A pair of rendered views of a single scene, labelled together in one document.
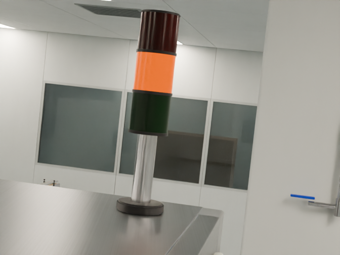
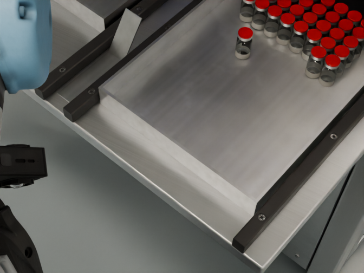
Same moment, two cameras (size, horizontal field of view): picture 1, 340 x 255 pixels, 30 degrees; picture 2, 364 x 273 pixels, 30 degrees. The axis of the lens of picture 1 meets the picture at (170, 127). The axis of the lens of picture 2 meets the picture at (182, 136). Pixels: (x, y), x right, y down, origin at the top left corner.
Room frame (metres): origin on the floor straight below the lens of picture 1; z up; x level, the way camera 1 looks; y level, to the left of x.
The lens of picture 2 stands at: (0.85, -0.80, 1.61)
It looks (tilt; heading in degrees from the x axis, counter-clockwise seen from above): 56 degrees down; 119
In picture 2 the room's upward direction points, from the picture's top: 3 degrees clockwise
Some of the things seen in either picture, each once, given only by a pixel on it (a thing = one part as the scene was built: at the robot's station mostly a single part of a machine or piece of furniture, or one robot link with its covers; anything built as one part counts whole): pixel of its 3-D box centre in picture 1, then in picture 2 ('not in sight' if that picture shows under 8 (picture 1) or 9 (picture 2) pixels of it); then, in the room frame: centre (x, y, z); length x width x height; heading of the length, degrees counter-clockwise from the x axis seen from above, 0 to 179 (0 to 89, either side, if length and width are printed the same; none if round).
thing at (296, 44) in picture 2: not in sight; (292, 33); (0.66, -0.15, 0.90); 0.18 x 0.02 x 0.05; 170
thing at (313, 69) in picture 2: not in sight; (315, 62); (0.71, -0.18, 0.90); 0.02 x 0.02 x 0.05
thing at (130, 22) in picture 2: not in sight; (99, 56); (0.46, -0.33, 0.91); 0.14 x 0.03 x 0.06; 80
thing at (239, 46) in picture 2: not in sight; (244, 44); (0.61, -0.20, 0.90); 0.02 x 0.02 x 0.04
